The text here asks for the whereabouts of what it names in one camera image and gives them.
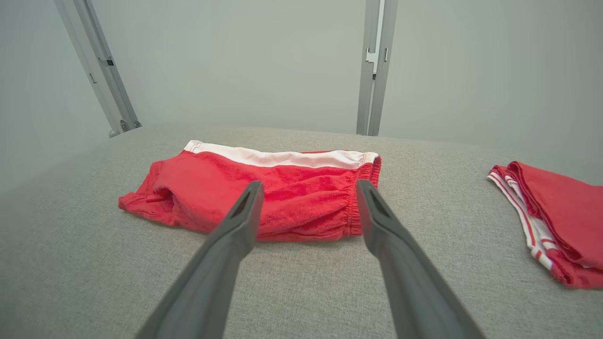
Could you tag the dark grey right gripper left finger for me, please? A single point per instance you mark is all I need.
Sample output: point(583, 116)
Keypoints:
point(212, 273)

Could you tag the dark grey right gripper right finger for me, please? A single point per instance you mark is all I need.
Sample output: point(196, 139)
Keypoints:
point(414, 282)

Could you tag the red t-shirt with white sleeves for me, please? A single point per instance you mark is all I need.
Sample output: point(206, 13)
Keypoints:
point(570, 216)

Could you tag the grey slanted metal frame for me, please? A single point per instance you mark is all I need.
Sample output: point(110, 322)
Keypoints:
point(103, 80)

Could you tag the grey metal upright post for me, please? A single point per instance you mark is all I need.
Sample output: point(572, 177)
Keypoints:
point(363, 94)
point(384, 94)

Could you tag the red shorts with white stripes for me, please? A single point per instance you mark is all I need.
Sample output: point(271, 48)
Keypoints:
point(301, 193)

